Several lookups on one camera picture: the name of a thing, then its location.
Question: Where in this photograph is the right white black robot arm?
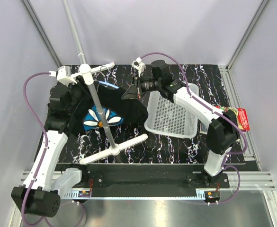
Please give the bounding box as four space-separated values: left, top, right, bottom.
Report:
122 58 240 188

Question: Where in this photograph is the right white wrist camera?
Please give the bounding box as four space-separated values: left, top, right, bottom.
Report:
132 57 145 77

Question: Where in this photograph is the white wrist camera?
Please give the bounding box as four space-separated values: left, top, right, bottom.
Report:
49 66 77 86
132 57 145 77

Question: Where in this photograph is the red cover book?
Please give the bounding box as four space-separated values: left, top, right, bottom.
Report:
216 106 250 132

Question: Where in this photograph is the black marbled table mat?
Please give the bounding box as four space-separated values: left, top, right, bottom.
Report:
57 64 230 165

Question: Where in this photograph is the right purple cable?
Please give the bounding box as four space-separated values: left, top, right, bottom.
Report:
140 52 249 204

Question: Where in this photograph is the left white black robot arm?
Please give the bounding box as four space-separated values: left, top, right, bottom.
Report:
11 83 90 218

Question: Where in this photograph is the light blue clothes hanger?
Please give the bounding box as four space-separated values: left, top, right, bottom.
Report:
97 66 119 89

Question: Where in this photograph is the white plastic mesh basket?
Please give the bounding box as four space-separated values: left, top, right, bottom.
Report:
144 91 198 139

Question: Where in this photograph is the purple cable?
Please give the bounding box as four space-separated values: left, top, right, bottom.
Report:
21 72 87 227
140 52 249 204

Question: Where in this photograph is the grey white garment rack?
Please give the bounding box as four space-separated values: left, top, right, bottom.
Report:
63 0 148 165

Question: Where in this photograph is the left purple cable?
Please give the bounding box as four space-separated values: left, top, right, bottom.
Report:
21 72 87 227

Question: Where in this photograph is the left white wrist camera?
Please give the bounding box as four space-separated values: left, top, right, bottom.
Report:
49 66 77 86

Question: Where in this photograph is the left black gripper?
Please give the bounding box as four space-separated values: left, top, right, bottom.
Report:
65 75 100 114

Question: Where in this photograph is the black daisy print t-shirt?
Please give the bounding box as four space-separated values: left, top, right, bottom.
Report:
47 81 149 138

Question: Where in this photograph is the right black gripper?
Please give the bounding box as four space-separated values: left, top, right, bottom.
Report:
122 74 161 100

